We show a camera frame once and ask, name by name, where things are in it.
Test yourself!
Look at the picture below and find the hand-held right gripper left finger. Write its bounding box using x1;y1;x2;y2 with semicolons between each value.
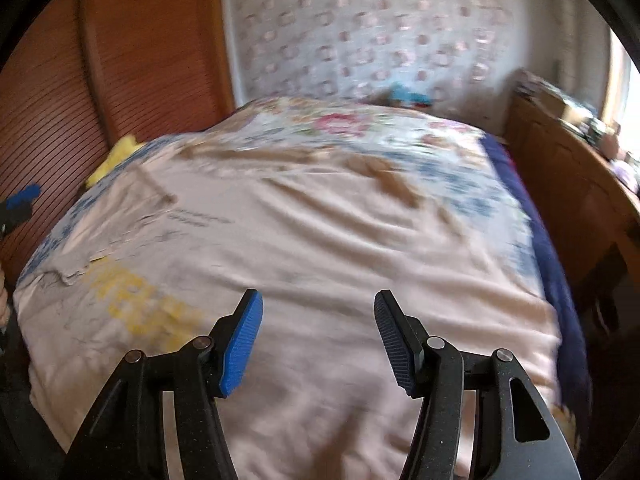
62;288;264;480

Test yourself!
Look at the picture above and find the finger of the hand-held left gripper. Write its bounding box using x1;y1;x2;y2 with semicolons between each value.
2;184;41;212

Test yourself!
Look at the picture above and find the clutter on cabinet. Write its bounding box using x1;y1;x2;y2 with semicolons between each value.
515;66;640;193

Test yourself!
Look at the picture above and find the circle patterned wall curtain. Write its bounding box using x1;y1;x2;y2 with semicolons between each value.
220;0;576;126

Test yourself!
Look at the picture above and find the beige garment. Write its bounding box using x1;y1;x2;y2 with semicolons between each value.
180;146;422;207

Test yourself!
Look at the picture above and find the wooden headboard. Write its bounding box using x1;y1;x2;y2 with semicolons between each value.
0;0;237;273

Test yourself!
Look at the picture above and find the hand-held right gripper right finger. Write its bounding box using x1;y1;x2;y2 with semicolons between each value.
374;288;583;480

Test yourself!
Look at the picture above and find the wooden cabinet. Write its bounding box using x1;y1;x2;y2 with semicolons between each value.
504;91;640;313

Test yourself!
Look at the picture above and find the window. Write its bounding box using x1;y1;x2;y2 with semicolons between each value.
606;27;640;161

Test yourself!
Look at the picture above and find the yellow plush pillow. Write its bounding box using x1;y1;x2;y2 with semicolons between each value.
85;134;149;189

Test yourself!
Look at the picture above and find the pink floral quilt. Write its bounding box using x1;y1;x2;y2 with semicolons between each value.
200;95;501;171

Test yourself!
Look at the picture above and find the navy bed sheet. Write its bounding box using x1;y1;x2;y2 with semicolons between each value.
479;132;595;413

